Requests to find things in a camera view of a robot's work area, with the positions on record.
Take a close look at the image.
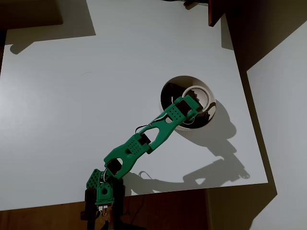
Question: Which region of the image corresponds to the white tape roll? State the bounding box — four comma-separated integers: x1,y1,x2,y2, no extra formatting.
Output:
181,84,212,113

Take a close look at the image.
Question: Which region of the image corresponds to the white bowl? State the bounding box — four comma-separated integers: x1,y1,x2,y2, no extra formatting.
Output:
159,75,217,133

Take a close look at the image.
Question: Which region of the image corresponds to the dark cloth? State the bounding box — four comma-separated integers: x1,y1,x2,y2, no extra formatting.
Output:
161,81,185,110

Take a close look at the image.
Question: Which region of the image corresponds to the reddish brown wooden board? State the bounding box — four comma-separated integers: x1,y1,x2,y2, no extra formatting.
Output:
208,0,227,27

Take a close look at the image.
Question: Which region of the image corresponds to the dark box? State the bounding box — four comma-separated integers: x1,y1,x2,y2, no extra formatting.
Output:
0,0,64,31

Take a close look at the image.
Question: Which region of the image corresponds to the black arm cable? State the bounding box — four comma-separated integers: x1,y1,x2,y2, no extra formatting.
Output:
134,122,156,134

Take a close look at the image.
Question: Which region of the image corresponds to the thin black floor cable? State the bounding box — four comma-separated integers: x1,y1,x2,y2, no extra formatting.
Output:
124,194,145,217

